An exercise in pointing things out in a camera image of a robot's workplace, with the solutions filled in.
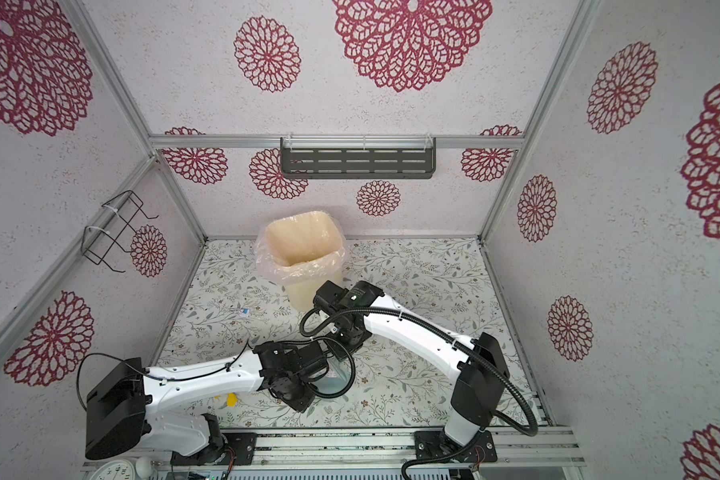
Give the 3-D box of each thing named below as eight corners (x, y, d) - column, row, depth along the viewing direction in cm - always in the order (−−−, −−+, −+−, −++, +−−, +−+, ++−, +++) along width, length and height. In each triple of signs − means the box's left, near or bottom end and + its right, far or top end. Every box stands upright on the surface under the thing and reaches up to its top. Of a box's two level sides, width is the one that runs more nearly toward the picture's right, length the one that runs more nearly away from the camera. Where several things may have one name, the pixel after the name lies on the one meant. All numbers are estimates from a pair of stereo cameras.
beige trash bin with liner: (271, 325, 98) (248, 275, 78) (283, 265, 115) (267, 211, 94) (344, 325, 98) (340, 275, 78) (346, 265, 115) (344, 211, 94)
